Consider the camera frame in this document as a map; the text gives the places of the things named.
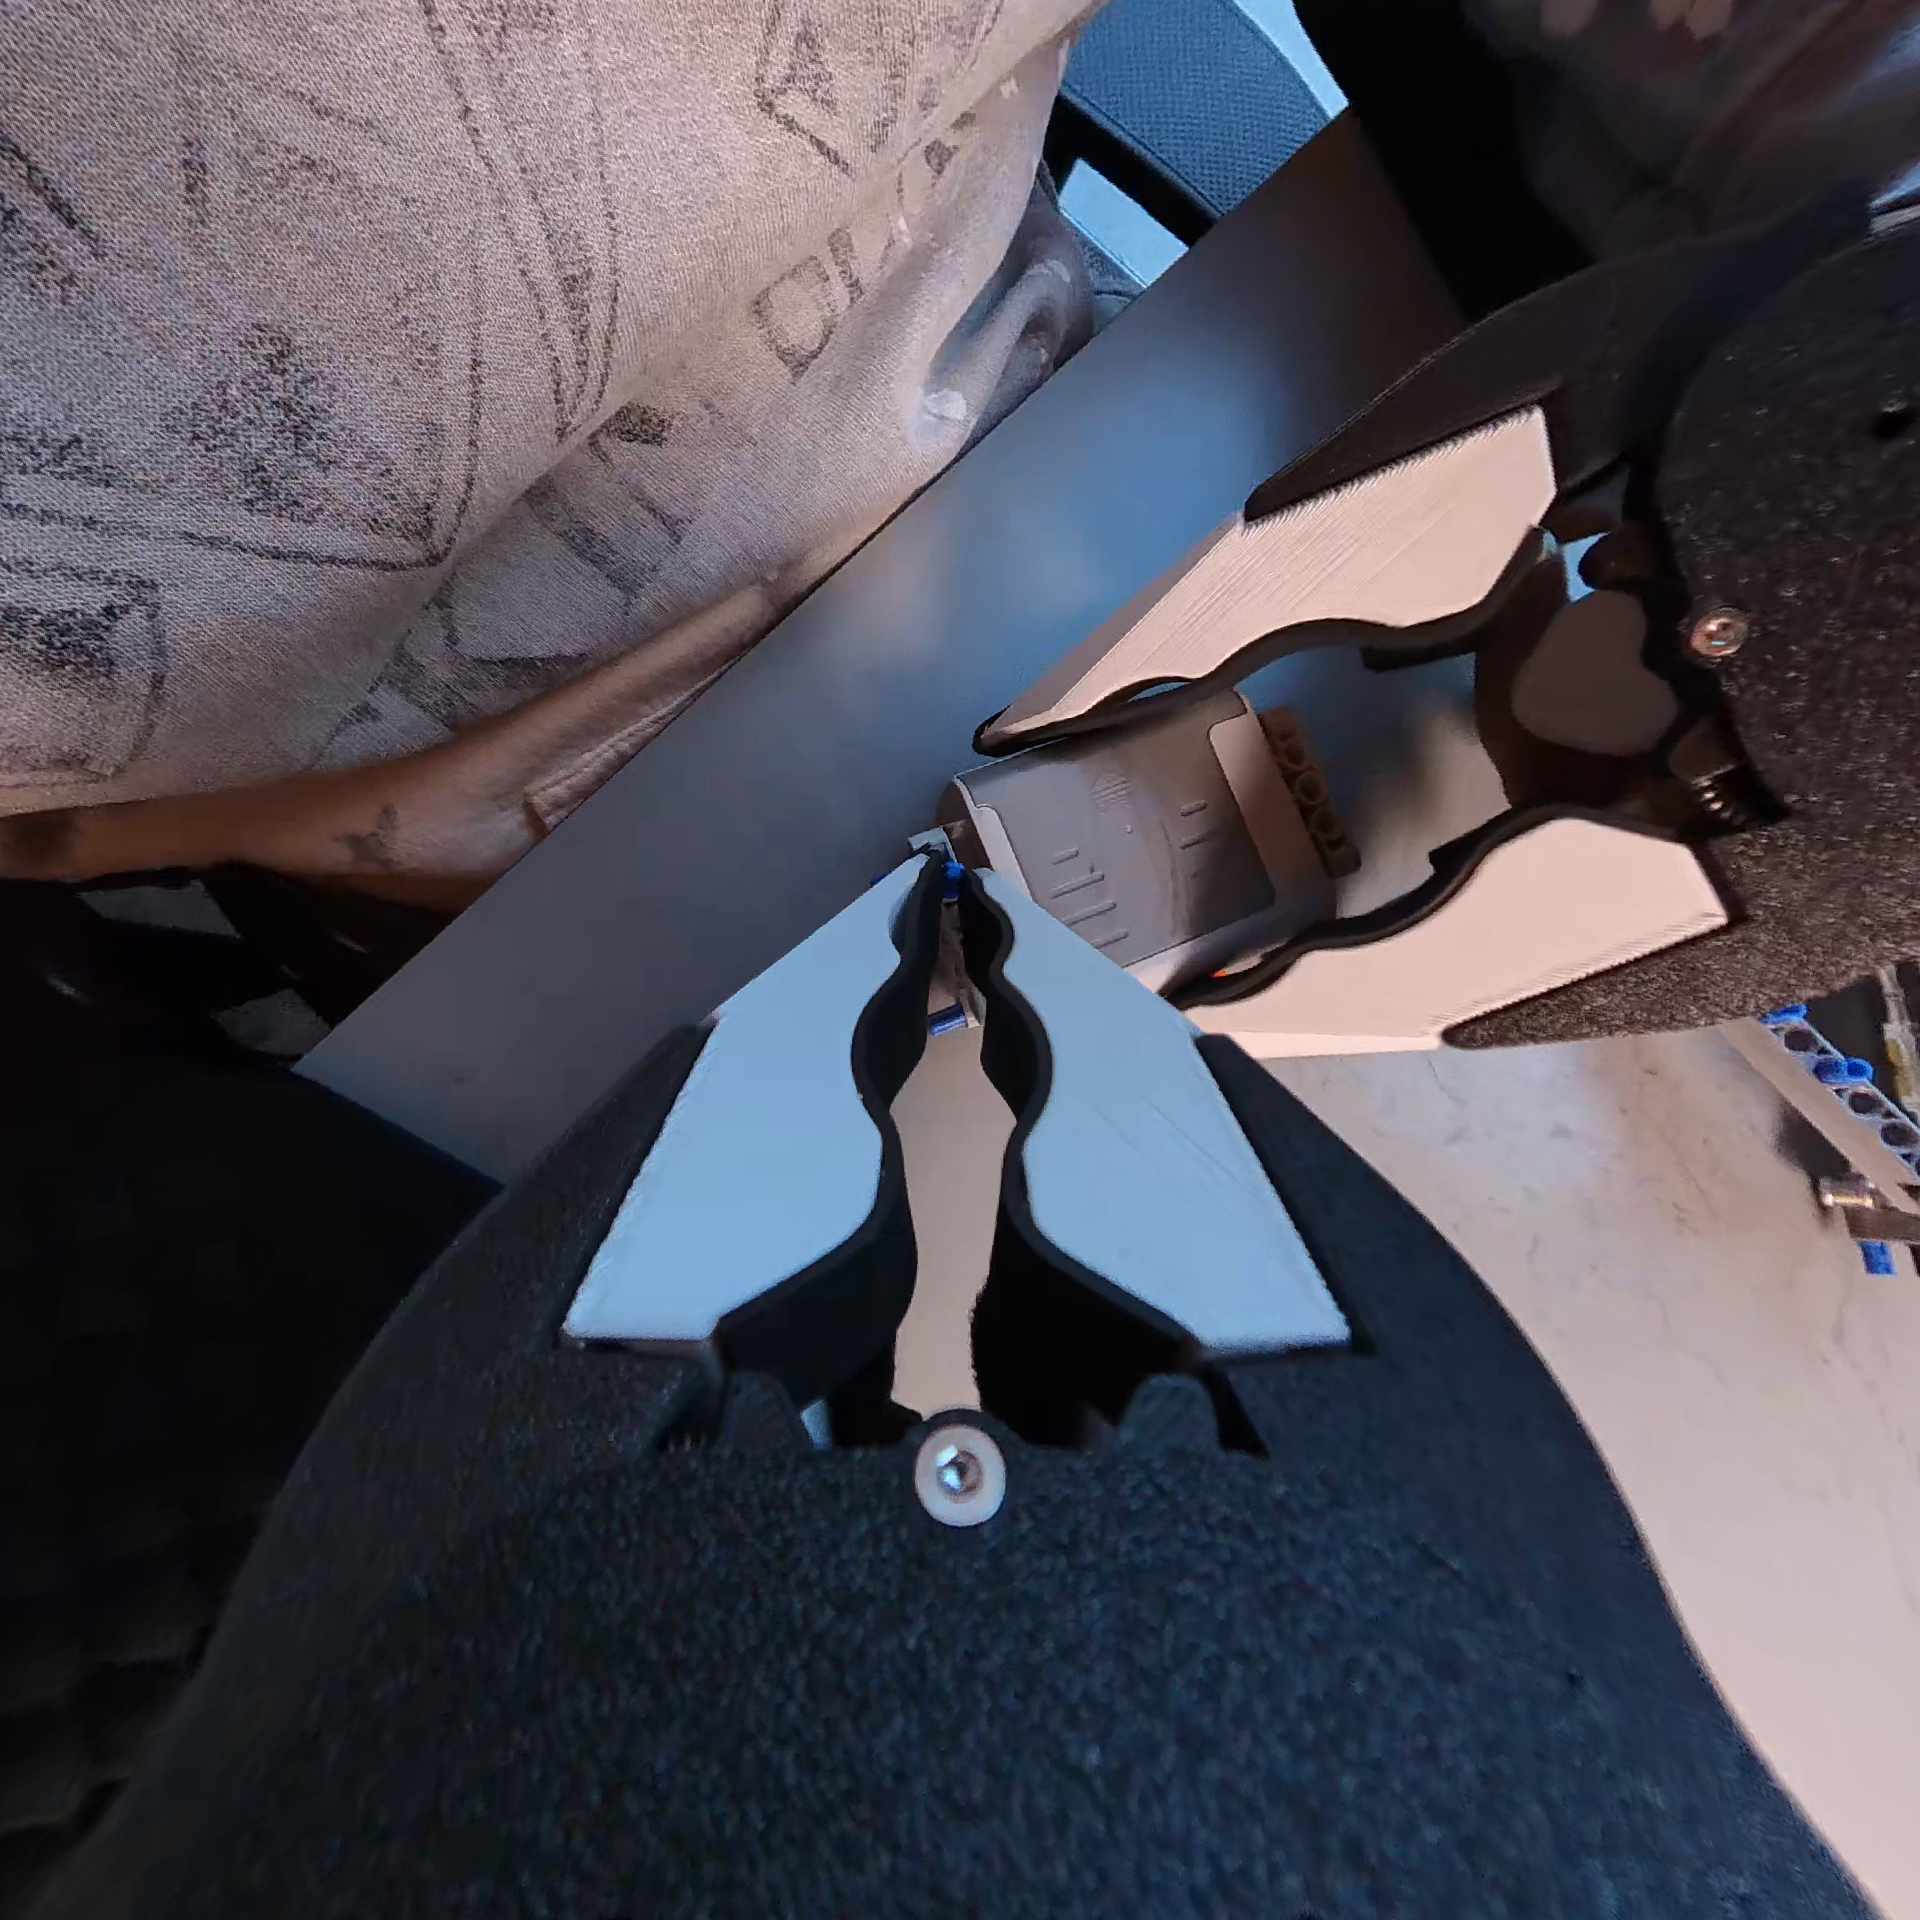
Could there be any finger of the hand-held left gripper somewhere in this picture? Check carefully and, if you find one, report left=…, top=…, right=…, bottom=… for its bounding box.
left=977, top=406, right=1569, bottom=754
left=1196, top=804, right=1742, bottom=1061

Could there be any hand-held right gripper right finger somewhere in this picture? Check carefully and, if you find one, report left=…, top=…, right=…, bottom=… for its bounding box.
left=960, top=871, right=1355, bottom=1360

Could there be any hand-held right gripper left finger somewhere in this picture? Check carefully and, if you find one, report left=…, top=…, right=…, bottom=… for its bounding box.
left=562, top=863, right=956, bottom=1358

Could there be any grey brick engine model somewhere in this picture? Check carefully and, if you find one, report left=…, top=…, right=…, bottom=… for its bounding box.
left=1755, top=1006, right=1920, bottom=1278

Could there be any dark blue chair seat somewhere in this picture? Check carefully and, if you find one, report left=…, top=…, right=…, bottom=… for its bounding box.
left=1044, top=0, right=1345, bottom=242

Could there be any grey printed sweatshirt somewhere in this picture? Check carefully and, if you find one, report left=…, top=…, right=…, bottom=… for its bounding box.
left=0, top=0, right=1113, bottom=903

